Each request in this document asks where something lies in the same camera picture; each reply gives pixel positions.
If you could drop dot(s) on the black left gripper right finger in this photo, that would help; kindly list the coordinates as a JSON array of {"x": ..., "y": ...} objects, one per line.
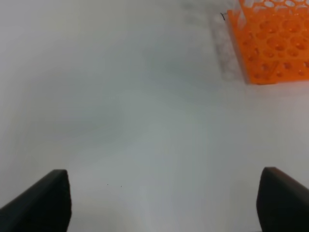
[{"x": 282, "y": 203}]

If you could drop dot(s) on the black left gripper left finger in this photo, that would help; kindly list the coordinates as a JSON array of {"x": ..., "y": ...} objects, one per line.
[{"x": 44, "y": 207}]

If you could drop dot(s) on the orange test tube rack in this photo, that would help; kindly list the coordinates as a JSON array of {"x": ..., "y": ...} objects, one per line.
[{"x": 271, "y": 39}]

